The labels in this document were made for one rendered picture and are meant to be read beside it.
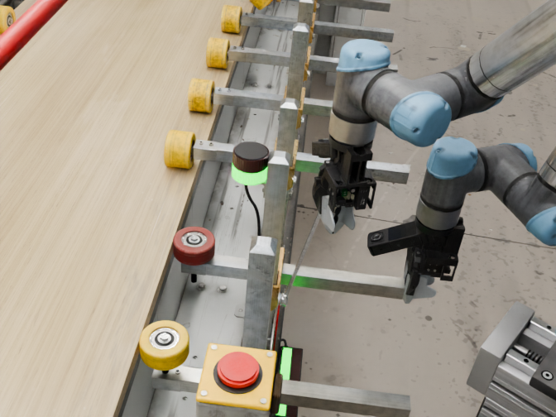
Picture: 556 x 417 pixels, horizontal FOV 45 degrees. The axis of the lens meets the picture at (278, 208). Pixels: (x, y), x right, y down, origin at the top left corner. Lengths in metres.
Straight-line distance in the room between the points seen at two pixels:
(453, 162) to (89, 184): 0.75
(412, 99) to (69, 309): 0.65
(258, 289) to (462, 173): 0.41
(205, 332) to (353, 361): 0.90
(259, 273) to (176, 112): 0.86
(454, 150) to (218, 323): 0.68
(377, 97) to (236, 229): 0.87
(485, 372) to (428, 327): 1.40
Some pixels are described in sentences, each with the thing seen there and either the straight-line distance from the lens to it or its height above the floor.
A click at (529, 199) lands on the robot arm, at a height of 1.15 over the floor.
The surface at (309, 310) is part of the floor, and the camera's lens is 2.44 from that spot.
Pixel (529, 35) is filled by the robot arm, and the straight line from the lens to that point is 0.95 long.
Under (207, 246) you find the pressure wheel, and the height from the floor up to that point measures 0.91.
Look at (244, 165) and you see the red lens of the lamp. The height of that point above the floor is 1.14.
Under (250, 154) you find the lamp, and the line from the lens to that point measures 1.09.
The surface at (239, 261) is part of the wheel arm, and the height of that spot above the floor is 0.86.
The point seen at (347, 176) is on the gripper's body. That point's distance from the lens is 1.07.
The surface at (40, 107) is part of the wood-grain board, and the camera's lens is 1.74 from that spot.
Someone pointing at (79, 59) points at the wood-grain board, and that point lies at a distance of 1.96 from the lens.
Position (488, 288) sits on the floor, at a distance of 2.72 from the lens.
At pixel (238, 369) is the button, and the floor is 1.23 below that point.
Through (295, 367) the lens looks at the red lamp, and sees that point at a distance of 1.35.
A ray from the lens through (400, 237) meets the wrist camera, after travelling 1.24.
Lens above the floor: 1.75
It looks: 37 degrees down
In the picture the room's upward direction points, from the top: 6 degrees clockwise
